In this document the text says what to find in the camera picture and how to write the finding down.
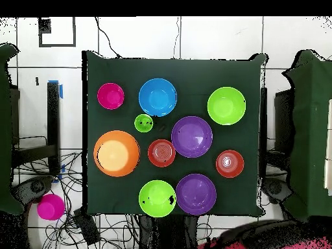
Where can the large orange plastic bowl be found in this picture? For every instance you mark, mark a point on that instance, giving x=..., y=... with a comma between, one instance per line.
x=116, y=155

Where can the green plastic bowl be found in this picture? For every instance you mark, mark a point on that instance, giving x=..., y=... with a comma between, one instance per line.
x=226, y=105
x=157, y=198

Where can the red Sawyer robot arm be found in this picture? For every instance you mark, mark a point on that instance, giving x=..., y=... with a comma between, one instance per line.
x=259, y=236

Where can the orange-red plastic bowl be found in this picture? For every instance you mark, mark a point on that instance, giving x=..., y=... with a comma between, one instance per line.
x=229, y=171
x=155, y=154

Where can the purple plastic bowl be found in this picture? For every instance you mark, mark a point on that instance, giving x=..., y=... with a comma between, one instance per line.
x=196, y=194
x=192, y=137

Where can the green plastic cup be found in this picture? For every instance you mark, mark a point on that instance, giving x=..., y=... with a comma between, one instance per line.
x=141, y=127

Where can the blue plastic bowl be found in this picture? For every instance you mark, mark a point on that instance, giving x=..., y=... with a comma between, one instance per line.
x=157, y=96

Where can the dark green tablecloth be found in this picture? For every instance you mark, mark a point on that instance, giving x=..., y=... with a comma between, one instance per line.
x=181, y=75

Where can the pink plastic bowl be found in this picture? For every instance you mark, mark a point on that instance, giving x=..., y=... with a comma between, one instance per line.
x=110, y=96

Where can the black power brick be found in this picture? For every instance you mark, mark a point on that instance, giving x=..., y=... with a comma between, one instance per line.
x=87, y=228

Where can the pink plastic cup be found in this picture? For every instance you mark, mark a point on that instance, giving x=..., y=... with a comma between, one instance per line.
x=50, y=207

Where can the small black floor object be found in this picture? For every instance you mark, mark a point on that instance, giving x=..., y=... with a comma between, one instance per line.
x=37, y=81

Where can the green cloth side table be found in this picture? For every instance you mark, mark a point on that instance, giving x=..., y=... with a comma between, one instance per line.
x=5, y=103
x=311, y=129

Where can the black post with blue tape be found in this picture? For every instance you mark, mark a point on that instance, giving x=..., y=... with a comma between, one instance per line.
x=53, y=114

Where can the black pedestal foot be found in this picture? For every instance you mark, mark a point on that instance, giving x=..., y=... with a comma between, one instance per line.
x=275, y=188
x=36, y=186

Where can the grey square floor frame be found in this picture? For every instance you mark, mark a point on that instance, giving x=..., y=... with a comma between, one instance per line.
x=57, y=45

